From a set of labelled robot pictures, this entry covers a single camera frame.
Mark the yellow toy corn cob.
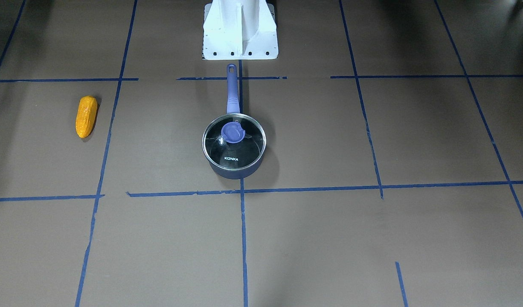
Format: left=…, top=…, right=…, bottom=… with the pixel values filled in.
left=76, top=96, right=98, bottom=139

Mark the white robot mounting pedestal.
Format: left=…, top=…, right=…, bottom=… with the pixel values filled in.
left=202, top=0, right=279, bottom=61

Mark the glass pot lid blue knob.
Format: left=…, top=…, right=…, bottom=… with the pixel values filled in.
left=202, top=113, right=267, bottom=170

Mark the dark blue saucepan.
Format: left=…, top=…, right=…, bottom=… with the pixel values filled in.
left=202, top=64, right=267, bottom=180

